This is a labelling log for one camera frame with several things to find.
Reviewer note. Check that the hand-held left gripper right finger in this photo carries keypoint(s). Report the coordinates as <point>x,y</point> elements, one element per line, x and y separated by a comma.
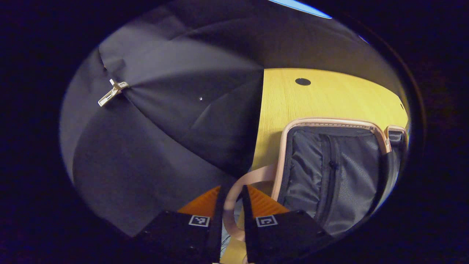
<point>249,238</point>

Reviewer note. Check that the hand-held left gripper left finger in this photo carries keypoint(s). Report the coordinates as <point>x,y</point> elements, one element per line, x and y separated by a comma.
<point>216,234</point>

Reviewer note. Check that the pink suitcase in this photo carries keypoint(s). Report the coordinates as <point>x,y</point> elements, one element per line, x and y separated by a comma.
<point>311,176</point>

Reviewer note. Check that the black backdrop cloth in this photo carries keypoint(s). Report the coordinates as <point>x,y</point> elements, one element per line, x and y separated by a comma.
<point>165,146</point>

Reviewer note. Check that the white cloth clip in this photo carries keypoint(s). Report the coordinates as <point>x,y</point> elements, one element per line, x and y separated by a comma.
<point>113,91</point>

